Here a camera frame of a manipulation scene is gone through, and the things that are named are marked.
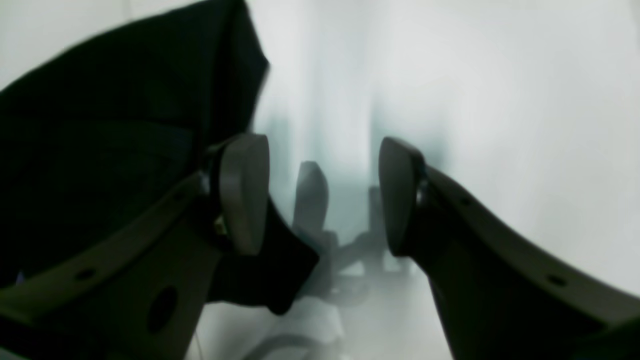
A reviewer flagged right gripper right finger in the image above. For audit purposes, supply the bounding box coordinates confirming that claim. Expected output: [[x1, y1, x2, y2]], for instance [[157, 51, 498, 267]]
[[378, 136, 640, 360]]

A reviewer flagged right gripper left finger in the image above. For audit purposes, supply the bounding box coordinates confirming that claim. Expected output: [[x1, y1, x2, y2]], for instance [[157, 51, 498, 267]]
[[1, 133, 270, 360]]

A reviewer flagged black T-shirt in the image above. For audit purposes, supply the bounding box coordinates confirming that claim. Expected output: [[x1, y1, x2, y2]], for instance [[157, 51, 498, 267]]
[[0, 0, 321, 317]]

